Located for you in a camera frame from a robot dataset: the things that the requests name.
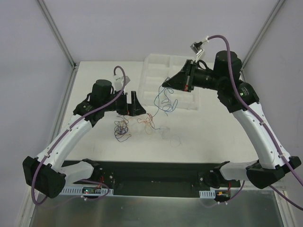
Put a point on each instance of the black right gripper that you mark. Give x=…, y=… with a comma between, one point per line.
x=189, y=77

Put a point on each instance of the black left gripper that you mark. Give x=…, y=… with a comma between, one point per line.
x=128, y=104

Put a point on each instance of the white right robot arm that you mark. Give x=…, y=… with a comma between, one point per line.
x=273, y=161

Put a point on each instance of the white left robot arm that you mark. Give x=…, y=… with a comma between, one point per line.
x=45, y=172

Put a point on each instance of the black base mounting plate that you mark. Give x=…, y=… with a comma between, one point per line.
x=183, y=180

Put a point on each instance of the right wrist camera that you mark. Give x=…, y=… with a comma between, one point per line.
x=198, y=49

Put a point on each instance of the left aluminium frame post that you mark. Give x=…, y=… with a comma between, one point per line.
x=56, y=33

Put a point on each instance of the aluminium frame post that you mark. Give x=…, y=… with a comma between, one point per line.
x=262, y=32
x=56, y=33

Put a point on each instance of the left white cable duct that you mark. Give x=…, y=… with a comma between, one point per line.
x=86, y=191

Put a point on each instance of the white cable duct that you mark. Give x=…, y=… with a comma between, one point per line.
x=207, y=194
x=86, y=191

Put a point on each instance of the right white cable duct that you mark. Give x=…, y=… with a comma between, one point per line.
x=207, y=194

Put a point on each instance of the right aluminium frame post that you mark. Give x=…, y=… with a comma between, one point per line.
x=262, y=32

